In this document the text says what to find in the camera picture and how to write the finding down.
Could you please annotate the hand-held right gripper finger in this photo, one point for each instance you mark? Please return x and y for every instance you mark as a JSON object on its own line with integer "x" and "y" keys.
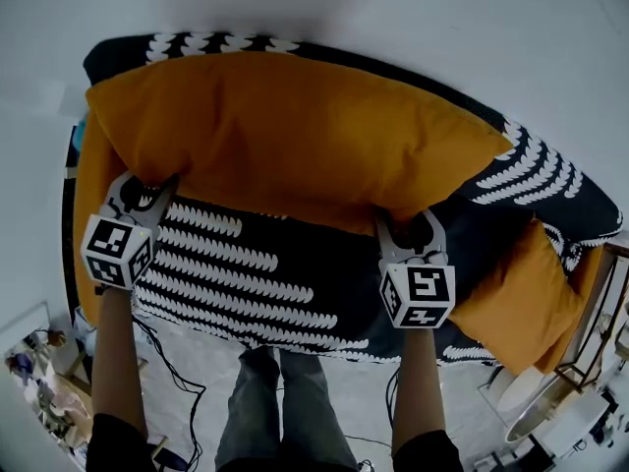
{"x": 388, "y": 244}
{"x": 439, "y": 239}

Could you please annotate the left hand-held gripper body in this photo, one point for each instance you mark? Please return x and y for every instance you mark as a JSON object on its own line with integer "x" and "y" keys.
{"x": 110, "y": 244}

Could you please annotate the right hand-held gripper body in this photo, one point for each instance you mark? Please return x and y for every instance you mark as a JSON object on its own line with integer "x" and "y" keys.
{"x": 422, "y": 288}

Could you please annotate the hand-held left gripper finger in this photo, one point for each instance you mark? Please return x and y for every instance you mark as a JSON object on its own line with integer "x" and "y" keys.
{"x": 158, "y": 207}
{"x": 114, "y": 192}

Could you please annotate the orange cushion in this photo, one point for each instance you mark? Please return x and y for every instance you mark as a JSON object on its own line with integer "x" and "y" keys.
{"x": 521, "y": 303}
{"x": 295, "y": 135}

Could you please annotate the person's left forearm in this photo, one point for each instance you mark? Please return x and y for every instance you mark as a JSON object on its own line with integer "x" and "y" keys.
{"x": 118, "y": 362}

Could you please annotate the person's right forearm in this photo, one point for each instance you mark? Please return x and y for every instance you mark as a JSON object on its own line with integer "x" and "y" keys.
{"x": 417, "y": 386}

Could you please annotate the orange sofa with patterned throw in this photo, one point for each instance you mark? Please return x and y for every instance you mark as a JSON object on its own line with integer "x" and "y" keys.
{"x": 221, "y": 263}

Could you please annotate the teal bag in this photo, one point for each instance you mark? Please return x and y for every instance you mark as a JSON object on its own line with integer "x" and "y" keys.
{"x": 78, "y": 138}

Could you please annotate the light blue cloth pile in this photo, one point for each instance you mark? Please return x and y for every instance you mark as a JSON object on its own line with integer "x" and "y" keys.
{"x": 86, "y": 320}

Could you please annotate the round beige basket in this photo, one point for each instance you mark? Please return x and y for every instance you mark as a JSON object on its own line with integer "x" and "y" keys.
{"x": 535, "y": 406}

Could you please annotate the wooden shelf rack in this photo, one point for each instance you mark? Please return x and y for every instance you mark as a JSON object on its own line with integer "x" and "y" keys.
{"x": 594, "y": 332}

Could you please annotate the person's black printed shirt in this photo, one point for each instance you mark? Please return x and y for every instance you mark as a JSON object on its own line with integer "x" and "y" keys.
{"x": 118, "y": 450}

